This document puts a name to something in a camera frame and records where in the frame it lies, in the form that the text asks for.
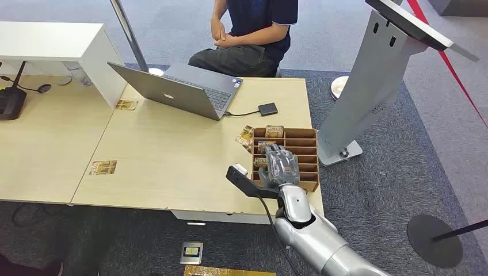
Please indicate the golden patterned mat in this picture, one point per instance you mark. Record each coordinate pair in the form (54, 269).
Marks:
(228, 272)

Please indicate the black stanchion with round base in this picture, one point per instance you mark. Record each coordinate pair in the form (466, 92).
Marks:
(431, 243)

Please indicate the white round floor base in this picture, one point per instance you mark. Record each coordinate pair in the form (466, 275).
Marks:
(338, 89)

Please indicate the grey slanted stand pole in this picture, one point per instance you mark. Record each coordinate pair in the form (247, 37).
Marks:
(129, 34)

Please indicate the white desk frame beam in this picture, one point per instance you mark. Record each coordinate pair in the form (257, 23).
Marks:
(221, 217)

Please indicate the metal floor socket box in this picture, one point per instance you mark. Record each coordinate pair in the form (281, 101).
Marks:
(191, 253)

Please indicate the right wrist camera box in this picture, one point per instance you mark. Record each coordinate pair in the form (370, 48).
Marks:
(244, 183)

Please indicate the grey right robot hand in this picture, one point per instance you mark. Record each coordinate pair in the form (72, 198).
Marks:
(280, 167)

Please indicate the wooden slotted card holder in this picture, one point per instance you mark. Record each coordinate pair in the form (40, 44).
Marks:
(305, 143)

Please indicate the person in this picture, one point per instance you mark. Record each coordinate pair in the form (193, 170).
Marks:
(259, 15)

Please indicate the person's right forearm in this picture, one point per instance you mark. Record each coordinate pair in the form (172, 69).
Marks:
(219, 9)

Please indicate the grey open laptop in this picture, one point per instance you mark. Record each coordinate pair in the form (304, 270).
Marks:
(171, 91)

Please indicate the person's left hand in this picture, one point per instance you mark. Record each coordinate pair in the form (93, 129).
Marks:
(228, 41)

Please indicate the clear plastic water bottle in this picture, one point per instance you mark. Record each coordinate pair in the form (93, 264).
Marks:
(82, 76)

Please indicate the person's left forearm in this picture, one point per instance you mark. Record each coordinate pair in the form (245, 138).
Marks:
(259, 37)

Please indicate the red barrier belt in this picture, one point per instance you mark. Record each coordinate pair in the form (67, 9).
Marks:
(415, 4)

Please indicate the grey kiosk screen stand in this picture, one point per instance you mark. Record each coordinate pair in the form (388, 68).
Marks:
(366, 84)

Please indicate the black usb hub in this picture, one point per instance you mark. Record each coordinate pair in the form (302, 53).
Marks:
(268, 109)

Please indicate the white desk shelf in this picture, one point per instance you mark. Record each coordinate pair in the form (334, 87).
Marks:
(45, 42)

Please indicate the person's right hand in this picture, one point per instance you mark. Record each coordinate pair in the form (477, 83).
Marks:
(218, 29)

